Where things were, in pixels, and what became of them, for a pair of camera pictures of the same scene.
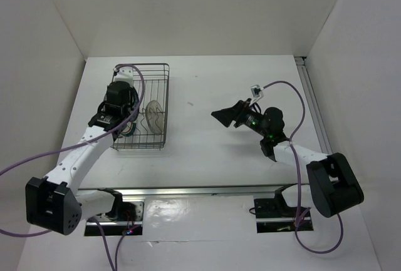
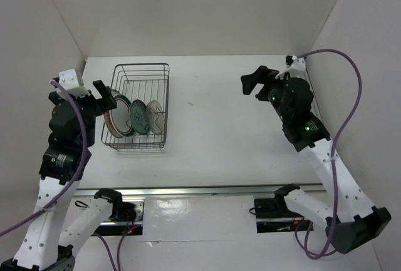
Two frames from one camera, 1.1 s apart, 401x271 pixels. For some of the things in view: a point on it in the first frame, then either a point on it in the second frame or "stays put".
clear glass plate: [155, 117] stays put
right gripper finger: [227, 116] → [249, 81]
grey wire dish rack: [151, 81] stays put
